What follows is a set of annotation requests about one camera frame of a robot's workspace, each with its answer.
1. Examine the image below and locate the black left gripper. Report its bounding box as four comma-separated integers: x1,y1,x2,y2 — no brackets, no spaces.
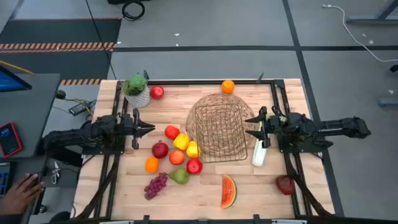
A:
119,108,155,151

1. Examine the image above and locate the watermelon slice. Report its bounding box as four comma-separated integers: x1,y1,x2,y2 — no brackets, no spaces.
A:
221,174,238,210

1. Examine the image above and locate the grey desk leg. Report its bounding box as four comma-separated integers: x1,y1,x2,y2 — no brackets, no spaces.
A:
346,0,398,25

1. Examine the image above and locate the white cable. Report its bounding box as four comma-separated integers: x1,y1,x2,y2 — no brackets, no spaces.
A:
322,3,398,63

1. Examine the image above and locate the yellow bell pepper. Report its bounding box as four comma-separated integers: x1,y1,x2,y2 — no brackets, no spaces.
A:
173,133,190,151

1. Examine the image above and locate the black power adapter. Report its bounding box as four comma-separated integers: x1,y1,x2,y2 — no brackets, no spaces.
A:
68,101,96,116

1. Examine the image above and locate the black aluminium table frame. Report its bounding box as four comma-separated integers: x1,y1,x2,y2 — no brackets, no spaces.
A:
74,79,335,224

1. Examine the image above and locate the red apple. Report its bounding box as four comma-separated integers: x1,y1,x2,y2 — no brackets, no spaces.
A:
186,158,203,175
149,85,165,100

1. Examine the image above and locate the yellow lemon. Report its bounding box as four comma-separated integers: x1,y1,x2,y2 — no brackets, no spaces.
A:
185,141,202,159

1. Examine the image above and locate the orange fruit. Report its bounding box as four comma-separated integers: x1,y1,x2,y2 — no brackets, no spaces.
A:
221,80,236,95
144,157,160,174

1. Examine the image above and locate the black hazard-striped floor mat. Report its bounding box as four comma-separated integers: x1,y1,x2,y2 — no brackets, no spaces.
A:
0,17,123,86

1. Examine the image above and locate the red smartphone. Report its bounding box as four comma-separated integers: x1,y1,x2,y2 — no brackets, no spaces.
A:
0,121,24,159

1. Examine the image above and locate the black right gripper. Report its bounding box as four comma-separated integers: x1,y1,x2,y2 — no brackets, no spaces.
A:
244,106,282,149

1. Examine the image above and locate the red-orange apple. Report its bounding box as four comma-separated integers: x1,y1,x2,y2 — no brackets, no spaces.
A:
164,124,181,141

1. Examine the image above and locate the peach apple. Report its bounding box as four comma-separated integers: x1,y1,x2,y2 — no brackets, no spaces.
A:
169,149,186,166

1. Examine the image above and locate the dark grey side desk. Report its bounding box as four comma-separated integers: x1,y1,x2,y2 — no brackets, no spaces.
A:
0,73,62,224

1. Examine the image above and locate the person's hand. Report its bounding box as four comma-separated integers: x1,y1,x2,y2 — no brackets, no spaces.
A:
0,172,46,216

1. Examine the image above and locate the green succulent in white pot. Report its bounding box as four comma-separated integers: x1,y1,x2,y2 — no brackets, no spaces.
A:
122,73,152,109

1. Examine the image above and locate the green pear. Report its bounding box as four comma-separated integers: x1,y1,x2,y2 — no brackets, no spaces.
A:
169,168,190,185

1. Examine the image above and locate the purple grape bunch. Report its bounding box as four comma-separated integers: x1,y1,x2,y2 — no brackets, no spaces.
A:
143,172,169,200

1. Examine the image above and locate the silver carabiner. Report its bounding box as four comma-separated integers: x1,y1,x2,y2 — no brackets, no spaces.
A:
50,161,62,185

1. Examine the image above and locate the white bottle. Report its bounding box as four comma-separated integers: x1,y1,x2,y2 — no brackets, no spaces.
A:
251,119,269,167

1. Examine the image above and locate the coiled black cable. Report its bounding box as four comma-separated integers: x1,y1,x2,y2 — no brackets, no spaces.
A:
121,1,146,22

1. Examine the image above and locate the dark red pomegranate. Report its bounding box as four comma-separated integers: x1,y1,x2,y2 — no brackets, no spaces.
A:
151,140,170,160

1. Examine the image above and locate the yellow cable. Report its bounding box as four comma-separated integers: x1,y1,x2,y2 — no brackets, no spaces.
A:
0,60,34,75

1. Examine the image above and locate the long thin black cable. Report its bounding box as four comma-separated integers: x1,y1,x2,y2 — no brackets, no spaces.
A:
85,0,118,80

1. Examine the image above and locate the computer monitor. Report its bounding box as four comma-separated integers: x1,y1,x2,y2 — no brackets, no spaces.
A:
0,64,33,93

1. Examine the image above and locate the round woven placemat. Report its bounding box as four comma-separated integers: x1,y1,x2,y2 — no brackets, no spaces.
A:
185,93,257,158

